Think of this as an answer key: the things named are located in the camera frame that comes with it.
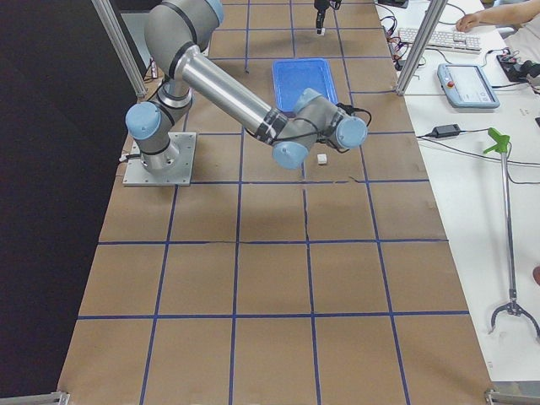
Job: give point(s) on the teach pendant tablet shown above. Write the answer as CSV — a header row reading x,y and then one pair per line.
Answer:
x,y
466,86

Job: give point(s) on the white keyboard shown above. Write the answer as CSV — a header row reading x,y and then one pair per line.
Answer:
x,y
444,40

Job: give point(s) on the person's hand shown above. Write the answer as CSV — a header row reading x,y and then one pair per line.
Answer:
x,y
468,22

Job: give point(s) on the aluminium frame post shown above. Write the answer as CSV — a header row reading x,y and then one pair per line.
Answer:
x,y
425,30

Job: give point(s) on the green handled reacher grabber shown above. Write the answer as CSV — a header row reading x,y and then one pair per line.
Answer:
x,y
512,307

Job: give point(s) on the brown paper table cover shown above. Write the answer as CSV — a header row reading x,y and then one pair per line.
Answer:
x,y
331,284

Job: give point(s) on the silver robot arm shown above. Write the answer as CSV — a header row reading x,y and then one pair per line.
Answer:
x,y
176,34

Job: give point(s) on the person's forearm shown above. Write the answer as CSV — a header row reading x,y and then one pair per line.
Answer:
x,y
508,14

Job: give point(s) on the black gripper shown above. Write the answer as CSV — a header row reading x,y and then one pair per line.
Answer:
x,y
320,6

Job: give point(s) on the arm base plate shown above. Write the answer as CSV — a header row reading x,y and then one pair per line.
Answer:
x,y
172,167

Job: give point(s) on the blue plastic tray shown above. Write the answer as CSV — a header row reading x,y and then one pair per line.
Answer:
x,y
292,76

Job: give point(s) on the black power adapter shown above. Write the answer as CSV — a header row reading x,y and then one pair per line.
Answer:
x,y
446,131

